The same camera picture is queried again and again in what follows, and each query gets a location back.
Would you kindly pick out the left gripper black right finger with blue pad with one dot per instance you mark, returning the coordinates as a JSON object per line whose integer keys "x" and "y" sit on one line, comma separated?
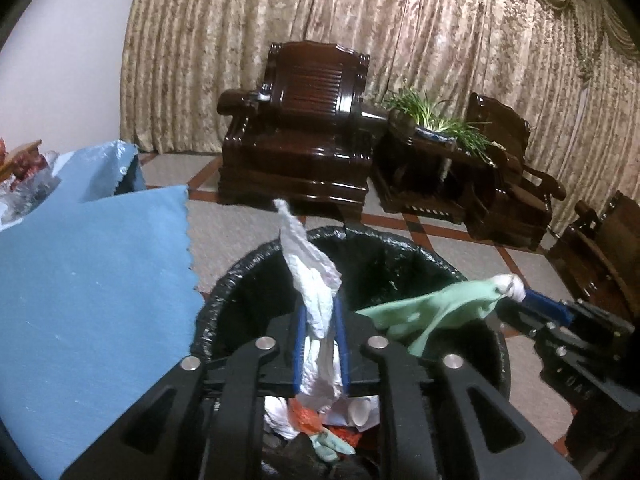
{"x": 445, "y": 413}

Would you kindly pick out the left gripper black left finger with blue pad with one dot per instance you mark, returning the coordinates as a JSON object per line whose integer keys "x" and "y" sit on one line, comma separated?
{"x": 202, "y": 421}

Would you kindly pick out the mint green rubber glove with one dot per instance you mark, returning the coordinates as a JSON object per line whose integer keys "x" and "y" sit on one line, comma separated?
{"x": 450, "y": 307}

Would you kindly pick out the white tissue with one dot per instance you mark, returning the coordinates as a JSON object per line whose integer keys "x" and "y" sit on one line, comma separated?
{"x": 316, "y": 279}

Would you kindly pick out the white grey paper cup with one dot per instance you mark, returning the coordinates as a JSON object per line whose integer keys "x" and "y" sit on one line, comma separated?
{"x": 360, "y": 412}

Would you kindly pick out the red plastic bag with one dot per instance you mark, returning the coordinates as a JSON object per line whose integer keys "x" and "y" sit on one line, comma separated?
{"x": 309, "y": 422}

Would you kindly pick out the black lined trash bin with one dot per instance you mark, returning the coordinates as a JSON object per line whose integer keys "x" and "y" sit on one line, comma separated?
{"x": 376, "y": 267}

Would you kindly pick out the dark wooden armchair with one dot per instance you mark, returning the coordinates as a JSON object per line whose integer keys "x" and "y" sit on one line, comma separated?
{"x": 305, "y": 134}
{"x": 509, "y": 201}

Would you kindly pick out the blue felt table mat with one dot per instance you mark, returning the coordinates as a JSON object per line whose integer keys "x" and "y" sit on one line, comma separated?
{"x": 98, "y": 301}

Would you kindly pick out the dark wooden side table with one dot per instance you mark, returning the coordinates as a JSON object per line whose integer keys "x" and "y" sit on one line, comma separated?
{"x": 416, "y": 171}

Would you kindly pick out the light blue tablecloth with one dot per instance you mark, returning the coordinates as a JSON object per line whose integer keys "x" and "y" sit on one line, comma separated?
{"x": 99, "y": 171}

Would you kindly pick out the green potted plant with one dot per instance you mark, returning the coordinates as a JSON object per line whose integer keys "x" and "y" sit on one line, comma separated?
{"x": 429, "y": 116}

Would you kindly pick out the glass fruit bowl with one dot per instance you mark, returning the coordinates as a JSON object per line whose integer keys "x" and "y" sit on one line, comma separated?
{"x": 18, "y": 199}

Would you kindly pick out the patterned beige curtain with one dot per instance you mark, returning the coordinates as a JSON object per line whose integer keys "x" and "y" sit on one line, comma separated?
{"x": 567, "y": 66}

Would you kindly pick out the dark red apples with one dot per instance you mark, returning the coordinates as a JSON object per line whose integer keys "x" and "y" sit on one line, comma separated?
{"x": 22, "y": 162}

